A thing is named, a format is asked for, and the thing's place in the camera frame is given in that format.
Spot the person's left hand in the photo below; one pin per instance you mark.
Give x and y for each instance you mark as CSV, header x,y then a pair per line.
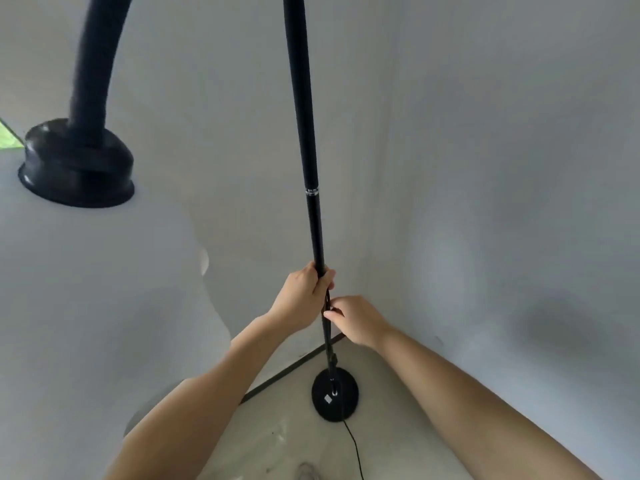
x,y
295,302

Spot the person's right hand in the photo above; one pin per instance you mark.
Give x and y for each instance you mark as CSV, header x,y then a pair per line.
x,y
360,322

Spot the person's right thumb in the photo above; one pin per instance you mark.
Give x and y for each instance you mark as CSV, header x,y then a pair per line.
x,y
334,313

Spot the person's left thumb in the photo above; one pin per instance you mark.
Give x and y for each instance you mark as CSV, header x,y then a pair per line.
x,y
326,282

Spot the black floor lamp stand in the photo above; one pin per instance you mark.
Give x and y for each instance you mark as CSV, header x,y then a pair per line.
x,y
313,219

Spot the person's left forearm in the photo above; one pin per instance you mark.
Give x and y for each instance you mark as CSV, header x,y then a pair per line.
x,y
200,394

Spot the person's right forearm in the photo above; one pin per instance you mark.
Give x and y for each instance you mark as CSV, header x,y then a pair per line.
x,y
475,409

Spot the black skirting strip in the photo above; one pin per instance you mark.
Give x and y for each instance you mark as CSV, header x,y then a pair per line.
x,y
290,367

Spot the white lampshade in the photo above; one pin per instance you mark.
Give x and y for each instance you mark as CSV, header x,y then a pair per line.
x,y
75,304

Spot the black curved lamp neck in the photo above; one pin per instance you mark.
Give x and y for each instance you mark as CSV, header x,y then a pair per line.
x,y
90,94

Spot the bright green panel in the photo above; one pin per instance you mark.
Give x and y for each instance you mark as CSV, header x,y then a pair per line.
x,y
9,135

